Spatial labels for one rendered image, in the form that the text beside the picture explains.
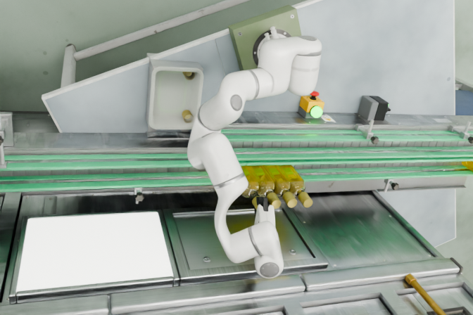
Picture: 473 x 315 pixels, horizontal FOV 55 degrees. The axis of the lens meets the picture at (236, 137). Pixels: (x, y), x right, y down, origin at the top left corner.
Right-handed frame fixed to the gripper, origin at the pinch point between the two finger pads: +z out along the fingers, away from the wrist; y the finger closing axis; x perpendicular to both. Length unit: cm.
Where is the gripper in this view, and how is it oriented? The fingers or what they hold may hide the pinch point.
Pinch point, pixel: (260, 207)
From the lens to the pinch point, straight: 144.0
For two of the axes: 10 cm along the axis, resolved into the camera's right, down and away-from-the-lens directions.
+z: -0.4, -4.3, 9.0
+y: 1.3, -9.0, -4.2
